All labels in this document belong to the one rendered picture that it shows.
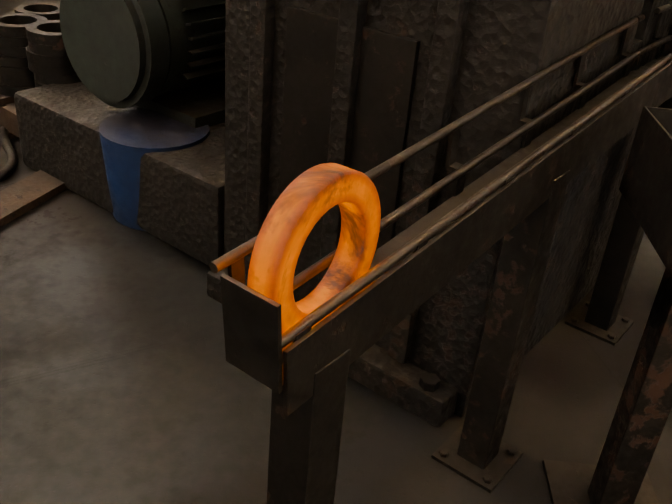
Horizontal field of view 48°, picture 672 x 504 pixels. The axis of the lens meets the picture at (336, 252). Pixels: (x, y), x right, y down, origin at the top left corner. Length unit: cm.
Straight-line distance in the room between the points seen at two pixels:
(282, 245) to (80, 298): 128
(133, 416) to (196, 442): 15
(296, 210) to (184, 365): 104
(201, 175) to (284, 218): 125
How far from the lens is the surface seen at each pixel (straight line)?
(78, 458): 152
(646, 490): 160
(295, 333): 73
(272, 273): 69
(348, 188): 74
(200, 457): 149
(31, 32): 257
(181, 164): 199
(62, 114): 235
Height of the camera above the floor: 106
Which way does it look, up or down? 30 degrees down
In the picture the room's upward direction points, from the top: 5 degrees clockwise
